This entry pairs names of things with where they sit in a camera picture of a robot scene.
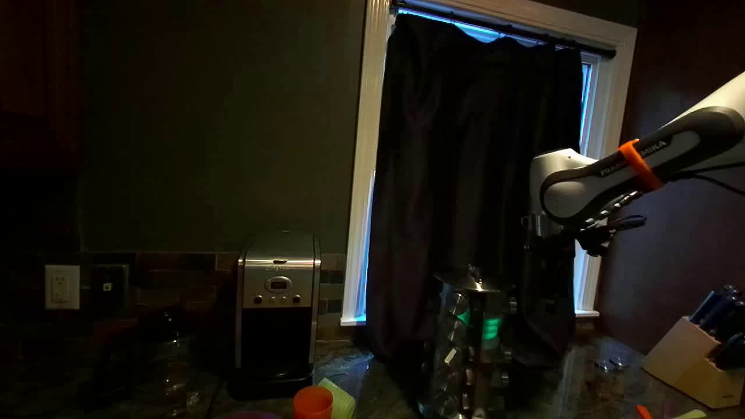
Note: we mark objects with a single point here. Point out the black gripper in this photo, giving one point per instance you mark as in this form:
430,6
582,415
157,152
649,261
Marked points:
547,264

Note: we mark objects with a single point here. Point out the dark wall outlet plate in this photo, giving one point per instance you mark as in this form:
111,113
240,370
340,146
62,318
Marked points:
107,287

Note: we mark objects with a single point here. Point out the wooden knife block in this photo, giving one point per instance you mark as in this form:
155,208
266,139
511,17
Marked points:
687,364

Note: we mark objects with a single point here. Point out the orange plastic cup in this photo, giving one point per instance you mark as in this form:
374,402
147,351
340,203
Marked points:
313,403

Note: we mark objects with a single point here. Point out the small green utensil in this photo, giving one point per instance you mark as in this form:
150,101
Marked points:
691,415

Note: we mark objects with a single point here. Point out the small orange utensil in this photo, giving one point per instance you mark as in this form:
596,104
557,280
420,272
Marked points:
644,414

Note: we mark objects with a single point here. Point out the silver spice rack stand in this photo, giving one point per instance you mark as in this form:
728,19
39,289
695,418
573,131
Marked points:
467,340

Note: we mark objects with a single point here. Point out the light green plastic cup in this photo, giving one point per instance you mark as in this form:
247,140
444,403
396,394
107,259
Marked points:
339,396

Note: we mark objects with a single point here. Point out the silver black coffee maker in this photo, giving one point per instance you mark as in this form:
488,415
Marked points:
277,310

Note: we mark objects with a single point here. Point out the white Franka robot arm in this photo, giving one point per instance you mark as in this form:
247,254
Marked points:
700,137

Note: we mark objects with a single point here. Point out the black window curtain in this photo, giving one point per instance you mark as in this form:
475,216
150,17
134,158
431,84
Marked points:
467,154

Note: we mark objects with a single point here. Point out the white window frame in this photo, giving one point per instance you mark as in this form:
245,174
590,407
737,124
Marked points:
359,195

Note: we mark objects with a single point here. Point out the white light switch plate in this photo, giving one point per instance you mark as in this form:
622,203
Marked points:
62,287

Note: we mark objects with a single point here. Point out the glass coffee carafe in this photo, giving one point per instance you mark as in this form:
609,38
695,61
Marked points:
164,364

